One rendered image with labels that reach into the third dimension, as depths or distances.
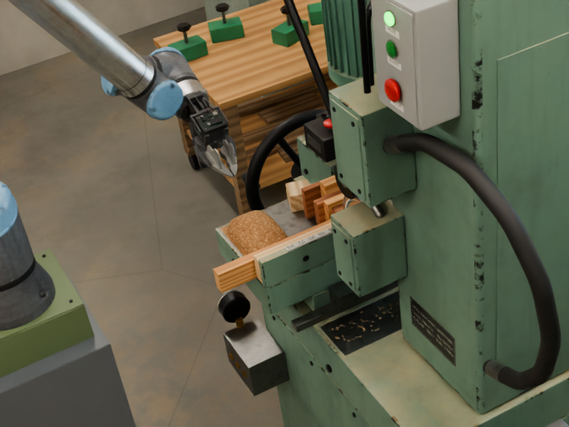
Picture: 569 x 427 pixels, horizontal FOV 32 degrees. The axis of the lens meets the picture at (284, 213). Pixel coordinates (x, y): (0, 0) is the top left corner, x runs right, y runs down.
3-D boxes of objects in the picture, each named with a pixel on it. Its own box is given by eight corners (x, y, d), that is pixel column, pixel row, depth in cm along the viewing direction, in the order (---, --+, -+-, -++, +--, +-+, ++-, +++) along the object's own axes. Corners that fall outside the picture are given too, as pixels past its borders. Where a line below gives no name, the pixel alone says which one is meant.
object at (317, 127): (355, 116, 196) (352, 91, 192) (385, 140, 187) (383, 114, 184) (297, 139, 191) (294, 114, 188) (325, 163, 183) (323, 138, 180)
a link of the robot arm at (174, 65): (137, 74, 236) (174, 74, 242) (158, 109, 230) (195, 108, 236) (149, 43, 230) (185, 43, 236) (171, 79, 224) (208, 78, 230)
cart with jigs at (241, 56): (332, 110, 389) (315, -46, 351) (411, 175, 346) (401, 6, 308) (179, 167, 369) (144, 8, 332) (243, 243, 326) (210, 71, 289)
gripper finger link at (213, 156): (220, 168, 213) (202, 138, 218) (220, 184, 218) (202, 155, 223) (234, 163, 214) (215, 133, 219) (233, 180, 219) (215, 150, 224)
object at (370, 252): (384, 253, 160) (379, 193, 153) (408, 276, 154) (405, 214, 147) (334, 276, 157) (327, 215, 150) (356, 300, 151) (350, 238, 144)
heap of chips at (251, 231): (263, 211, 184) (260, 194, 182) (299, 248, 173) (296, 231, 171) (219, 229, 181) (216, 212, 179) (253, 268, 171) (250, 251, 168)
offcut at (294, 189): (287, 199, 186) (284, 183, 184) (309, 194, 186) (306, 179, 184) (291, 213, 182) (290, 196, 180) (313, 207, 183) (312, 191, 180)
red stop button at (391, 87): (389, 95, 124) (388, 74, 122) (403, 104, 121) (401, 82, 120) (383, 97, 123) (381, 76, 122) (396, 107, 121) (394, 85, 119)
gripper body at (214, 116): (200, 134, 216) (177, 97, 222) (200, 158, 223) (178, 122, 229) (231, 123, 219) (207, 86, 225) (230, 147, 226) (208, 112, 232)
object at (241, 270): (474, 175, 185) (473, 158, 182) (480, 180, 183) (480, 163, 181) (217, 286, 168) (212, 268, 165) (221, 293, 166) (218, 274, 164)
